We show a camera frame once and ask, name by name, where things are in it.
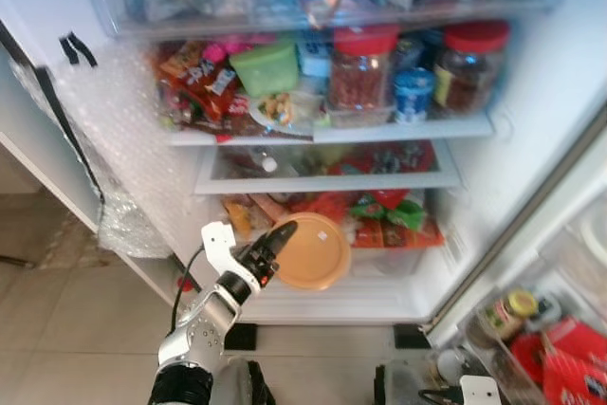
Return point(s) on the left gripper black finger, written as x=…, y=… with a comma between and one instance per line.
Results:
x=284, y=238

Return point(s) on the clear container with orange lid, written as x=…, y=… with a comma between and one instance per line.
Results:
x=318, y=253

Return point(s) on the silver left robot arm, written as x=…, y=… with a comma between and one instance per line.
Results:
x=199, y=334

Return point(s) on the clear shallow fridge drawer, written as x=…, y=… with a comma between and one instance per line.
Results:
x=322, y=180

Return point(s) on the black fridge foot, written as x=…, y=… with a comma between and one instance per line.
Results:
x=413, y=336
x=241, y=337

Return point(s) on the glass fridge shelf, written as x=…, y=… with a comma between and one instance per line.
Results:
x=398, y=128

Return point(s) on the white fridge door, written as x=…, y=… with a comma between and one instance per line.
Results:
x=560, y=234

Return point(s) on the white fridge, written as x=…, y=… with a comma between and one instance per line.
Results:
x=531, y=64

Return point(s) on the green and red packet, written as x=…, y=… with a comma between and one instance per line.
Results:
x=389, y=211

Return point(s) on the clear crisper drawer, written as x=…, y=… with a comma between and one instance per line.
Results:
x=398, y=234

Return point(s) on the white bag of snacks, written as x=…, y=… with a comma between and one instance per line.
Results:
x=285, y=111

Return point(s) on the green plastic container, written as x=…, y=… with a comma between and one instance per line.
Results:
x=266, y=68

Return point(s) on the red snack packet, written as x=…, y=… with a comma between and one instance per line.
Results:
x=199, y=82

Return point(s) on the bubble wrap sheet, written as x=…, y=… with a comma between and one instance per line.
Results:
x=123, y=139

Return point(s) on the tall jar with red lid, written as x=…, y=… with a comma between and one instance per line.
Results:
x=362, y=68

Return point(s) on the jar with yellow lid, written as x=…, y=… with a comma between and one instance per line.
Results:
x=512, y=312

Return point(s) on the wide jar with red lid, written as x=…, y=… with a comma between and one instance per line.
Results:
x=471, y=68

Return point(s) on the red box package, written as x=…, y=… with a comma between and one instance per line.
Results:
x=569, y=362

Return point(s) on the black tape strips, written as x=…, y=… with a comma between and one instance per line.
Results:
x=78, y=48

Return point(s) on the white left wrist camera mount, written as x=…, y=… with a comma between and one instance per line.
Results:
x=217, y=244

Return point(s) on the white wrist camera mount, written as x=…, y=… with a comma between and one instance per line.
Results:
x=217, y=244
x=480, y=392

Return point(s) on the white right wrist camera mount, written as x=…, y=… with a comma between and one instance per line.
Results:
x=480, y=392

